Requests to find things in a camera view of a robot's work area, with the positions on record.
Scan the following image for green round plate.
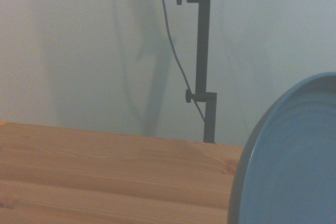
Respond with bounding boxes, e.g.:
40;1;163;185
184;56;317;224
227;71;336;224

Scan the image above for black camera stand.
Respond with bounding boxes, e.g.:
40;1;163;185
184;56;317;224
176;0;218;144

